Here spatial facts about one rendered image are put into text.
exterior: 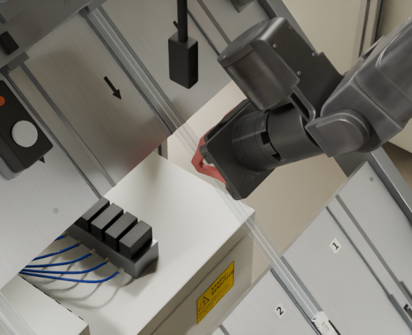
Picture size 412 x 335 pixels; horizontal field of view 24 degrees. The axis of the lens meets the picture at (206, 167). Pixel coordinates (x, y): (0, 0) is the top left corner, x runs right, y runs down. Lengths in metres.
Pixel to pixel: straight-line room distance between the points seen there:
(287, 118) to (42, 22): 0.24
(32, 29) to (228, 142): 0.21
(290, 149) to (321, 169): 1.44
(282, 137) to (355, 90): 0.11
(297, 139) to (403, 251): 0.36
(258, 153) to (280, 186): 1.36
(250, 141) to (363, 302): 0.30
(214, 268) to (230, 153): 0.47
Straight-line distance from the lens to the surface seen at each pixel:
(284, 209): 2.21
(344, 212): 1.12
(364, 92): 0.77
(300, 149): 0.85
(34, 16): 0.89
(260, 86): 0.83
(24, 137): 0.87
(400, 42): 0.74
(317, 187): 2.26
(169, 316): 1.32
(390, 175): 1.16
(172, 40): 0.79
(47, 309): 1.25
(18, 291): 1.27
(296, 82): 0.82
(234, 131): 0.92
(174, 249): 1.35
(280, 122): 0.86
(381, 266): 1.15
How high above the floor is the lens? 1.69
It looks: 48 degrees down
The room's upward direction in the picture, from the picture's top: straight up
